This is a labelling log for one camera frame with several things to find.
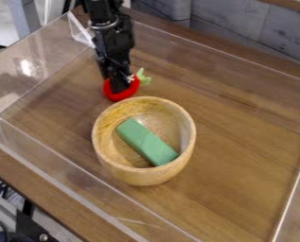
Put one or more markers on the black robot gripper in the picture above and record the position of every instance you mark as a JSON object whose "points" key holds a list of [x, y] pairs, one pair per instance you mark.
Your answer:
{"points": [[114, 40]]}

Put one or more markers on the red plush fruit green stem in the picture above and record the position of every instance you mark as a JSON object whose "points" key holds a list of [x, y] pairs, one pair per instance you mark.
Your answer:
{"points": [[138, 80]]}

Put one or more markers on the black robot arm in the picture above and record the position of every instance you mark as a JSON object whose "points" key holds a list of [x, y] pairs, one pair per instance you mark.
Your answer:
{"points": [[104, 10]]}

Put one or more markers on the round wooden bowl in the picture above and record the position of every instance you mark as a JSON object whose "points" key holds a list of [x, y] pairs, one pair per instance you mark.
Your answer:
{"points": [[167, 120]]}

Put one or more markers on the green rectangular block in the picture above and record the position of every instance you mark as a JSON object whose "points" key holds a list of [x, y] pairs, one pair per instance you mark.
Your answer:
{"points": [[144, 142]]}

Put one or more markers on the clear acrylic tray enclosure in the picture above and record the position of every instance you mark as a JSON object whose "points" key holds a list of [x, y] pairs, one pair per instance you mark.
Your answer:
{"points": [[237, 192]]}

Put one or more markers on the black metal bracket with bolt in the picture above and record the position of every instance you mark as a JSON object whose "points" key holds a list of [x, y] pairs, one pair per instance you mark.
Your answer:
{"points": [[28, 231]]}

